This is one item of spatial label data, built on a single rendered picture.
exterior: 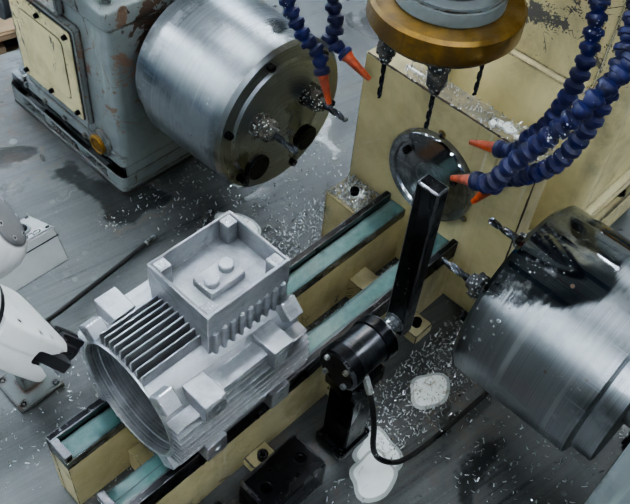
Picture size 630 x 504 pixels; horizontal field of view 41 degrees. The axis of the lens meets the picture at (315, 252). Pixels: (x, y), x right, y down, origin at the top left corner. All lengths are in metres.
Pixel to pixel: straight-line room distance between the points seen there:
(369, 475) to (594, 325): 0.40
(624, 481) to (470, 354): 0.21
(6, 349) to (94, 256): 0.60
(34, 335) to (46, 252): 0.26
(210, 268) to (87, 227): 0.53
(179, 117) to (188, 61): 0.08
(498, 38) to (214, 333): 0.44
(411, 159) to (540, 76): 0.21
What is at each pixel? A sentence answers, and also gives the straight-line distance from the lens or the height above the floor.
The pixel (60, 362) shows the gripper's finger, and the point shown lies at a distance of 0.88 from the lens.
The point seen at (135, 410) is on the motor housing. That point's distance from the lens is 1.07.
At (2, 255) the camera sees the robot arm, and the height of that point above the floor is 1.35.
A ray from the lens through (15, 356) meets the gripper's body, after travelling 0.83.
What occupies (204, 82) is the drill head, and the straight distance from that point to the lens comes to 1.19.
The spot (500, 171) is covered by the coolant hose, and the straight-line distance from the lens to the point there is 0.90.
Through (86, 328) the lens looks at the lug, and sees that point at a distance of 0.96.
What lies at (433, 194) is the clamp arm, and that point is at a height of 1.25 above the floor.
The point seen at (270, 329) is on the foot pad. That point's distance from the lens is 0.96.
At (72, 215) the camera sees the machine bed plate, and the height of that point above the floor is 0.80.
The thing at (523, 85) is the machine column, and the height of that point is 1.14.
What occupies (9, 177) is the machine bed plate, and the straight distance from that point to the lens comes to 1.55.
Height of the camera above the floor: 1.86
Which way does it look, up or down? 50 degrees down
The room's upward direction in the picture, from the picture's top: 6 degrees clockwise
